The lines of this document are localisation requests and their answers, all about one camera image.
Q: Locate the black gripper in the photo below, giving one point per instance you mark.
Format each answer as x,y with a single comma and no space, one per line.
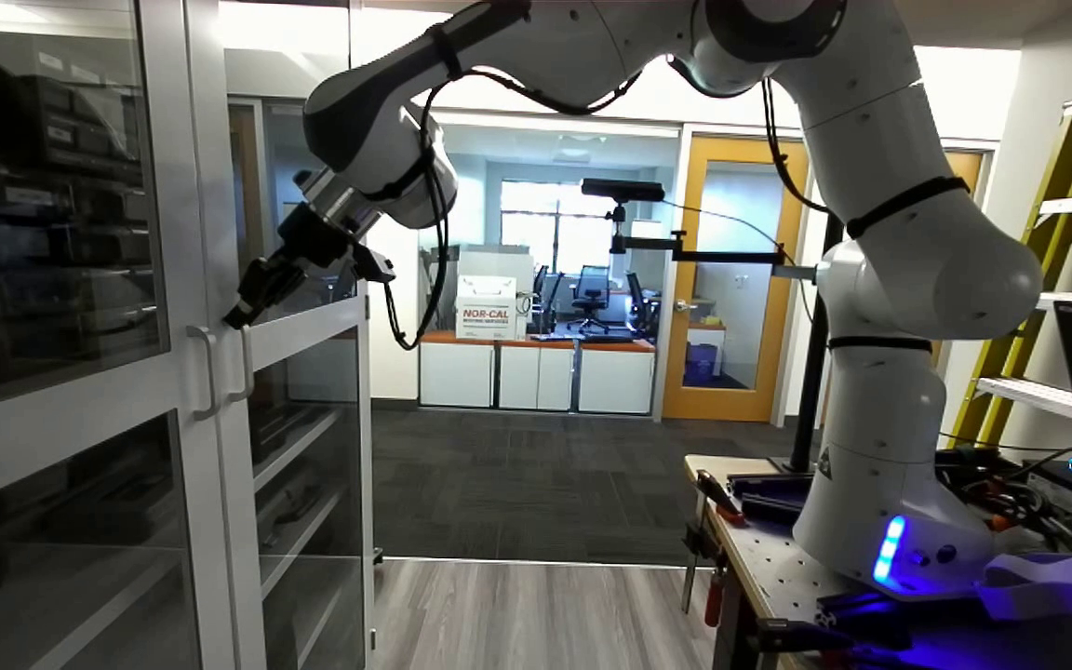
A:
314,242

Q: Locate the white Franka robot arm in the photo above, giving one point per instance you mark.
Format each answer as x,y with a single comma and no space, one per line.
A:
895,245

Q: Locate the white low cabinet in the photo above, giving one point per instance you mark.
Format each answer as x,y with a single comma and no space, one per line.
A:
536,378
454,373
617,381

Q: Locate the orange framed glass door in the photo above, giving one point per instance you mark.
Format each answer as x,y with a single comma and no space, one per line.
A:
735,273

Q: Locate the white printer box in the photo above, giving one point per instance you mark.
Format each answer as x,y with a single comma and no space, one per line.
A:
488,293

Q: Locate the blue bin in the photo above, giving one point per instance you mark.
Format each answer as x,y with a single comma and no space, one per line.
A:
700,362

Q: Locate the black stand pole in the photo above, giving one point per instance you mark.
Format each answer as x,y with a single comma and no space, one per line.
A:
813,357

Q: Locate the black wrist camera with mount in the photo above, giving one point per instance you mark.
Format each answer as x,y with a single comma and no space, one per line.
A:
372,260

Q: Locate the black camera on stand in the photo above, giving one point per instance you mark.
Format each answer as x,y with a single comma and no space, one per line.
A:
618,192

